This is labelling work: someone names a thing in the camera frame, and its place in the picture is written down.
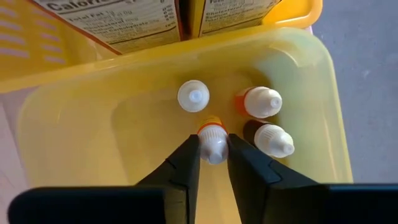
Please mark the white-cap dropper bottle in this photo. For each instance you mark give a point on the white-cap dropper bottle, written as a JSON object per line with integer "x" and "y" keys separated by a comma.
{"x": 193, "y": 96}

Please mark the yellow-orange label dropper bottle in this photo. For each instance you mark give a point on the yellow-orange label dropper bottle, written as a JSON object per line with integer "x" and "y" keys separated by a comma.
{"x": 213, "y": 140}

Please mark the yellow slotted plastic basket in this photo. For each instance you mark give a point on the yellow slotted plastic basket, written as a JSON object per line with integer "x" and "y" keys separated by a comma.
{"x": 31, "y": 46}

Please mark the orange dropper bottle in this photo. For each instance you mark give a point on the orange dropper bottle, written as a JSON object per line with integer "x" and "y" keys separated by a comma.
{"x": 261, "y": 102}

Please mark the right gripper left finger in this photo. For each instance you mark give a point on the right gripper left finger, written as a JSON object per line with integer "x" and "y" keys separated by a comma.
{"x": 182, "y": 186}

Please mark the dark-label dropper bottle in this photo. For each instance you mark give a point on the dark-label dropper bottle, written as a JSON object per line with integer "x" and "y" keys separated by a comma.
{"x": 272, "y": 140}

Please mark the translucent yellow-green plastic bin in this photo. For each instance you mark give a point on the translucent yellow-green plastic bin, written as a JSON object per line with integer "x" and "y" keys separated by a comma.
{"x": 93, "y": 130}

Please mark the yellow cereal box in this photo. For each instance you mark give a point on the yellow cereal box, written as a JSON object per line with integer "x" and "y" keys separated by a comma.
{"x": 233, "y": 15}

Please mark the red cereal box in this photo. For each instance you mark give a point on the red cereal box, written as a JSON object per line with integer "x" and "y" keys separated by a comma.
{"x": 124, "y": 25}

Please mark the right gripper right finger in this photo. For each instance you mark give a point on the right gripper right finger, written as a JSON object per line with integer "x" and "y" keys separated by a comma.
{"x": 267, "y": 193}

